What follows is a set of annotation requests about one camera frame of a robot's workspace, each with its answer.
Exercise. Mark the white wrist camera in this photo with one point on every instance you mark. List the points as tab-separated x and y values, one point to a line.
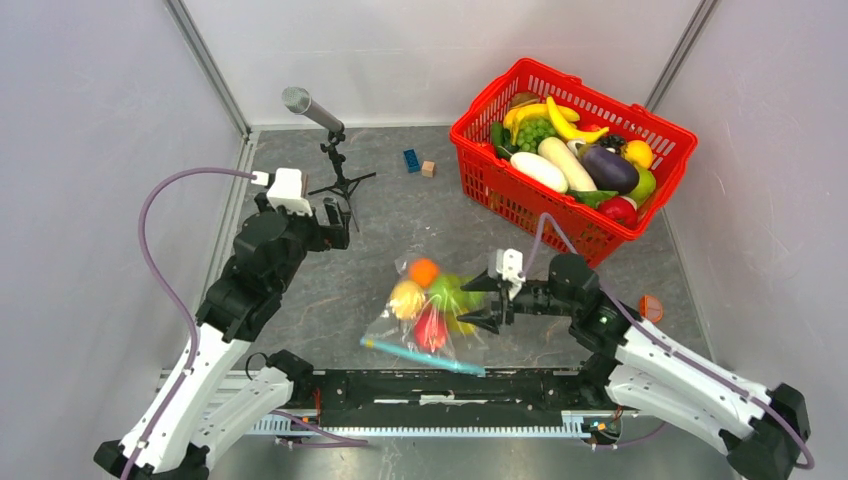
284	188
506	268

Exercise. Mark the clear zip top bag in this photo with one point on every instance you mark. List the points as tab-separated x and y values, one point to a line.
462	354

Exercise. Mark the yellow lemon toy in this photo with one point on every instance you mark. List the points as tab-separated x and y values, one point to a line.
407	300

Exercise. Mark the red apple toy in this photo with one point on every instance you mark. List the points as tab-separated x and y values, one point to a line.
430	330

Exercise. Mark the white cable duct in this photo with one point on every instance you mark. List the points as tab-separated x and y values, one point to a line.
569	427

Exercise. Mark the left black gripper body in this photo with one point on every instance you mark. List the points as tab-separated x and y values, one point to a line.
321	236

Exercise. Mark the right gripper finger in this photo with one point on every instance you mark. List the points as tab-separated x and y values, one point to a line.
488	321
487	281

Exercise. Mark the green pear toy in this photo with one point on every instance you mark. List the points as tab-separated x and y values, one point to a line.
645	188

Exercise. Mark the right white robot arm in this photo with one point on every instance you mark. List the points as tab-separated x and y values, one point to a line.
761	431

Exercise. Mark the small yellow orange toy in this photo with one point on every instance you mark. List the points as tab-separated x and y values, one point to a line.
639	153

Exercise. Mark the orange slice toy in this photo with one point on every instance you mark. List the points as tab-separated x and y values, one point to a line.
651	308

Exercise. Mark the black tripod stand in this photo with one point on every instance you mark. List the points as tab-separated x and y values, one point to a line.
343	186

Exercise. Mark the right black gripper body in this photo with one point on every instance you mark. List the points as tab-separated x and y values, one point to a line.
534	298

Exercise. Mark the red tomato toy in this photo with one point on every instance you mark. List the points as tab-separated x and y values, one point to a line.
620	209

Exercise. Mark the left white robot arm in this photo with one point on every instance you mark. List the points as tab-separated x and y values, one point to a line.
175	439

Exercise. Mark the grey microphone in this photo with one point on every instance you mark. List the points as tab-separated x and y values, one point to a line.
300	102

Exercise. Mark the purple eggplant toy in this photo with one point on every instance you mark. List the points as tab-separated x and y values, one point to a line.
609	171

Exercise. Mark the white radish toy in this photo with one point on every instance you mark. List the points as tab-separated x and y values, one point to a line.
555	150

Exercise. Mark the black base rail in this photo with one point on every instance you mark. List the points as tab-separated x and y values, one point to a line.
523	397

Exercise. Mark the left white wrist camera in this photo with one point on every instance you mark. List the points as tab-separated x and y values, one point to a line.
284	188

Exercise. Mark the yellow banana bunch toy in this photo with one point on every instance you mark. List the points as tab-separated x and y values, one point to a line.
516	117

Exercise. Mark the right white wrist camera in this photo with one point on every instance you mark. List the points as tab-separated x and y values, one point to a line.
506	268

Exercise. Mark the small wooden cube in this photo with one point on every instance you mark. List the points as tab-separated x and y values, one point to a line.
428	169

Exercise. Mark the green grapes toy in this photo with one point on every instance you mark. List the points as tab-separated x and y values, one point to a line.
532	132

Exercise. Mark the red plastic basket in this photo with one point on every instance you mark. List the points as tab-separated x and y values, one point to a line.
568	220

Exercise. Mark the orange fruit toy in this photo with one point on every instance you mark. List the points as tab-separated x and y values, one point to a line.
423	272

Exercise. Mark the white cucumber toy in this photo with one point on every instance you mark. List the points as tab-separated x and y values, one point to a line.
541	170

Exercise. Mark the green apple toy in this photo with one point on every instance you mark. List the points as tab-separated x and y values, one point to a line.
446	295

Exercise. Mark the blue toy brick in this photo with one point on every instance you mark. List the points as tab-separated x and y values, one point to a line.
411	161

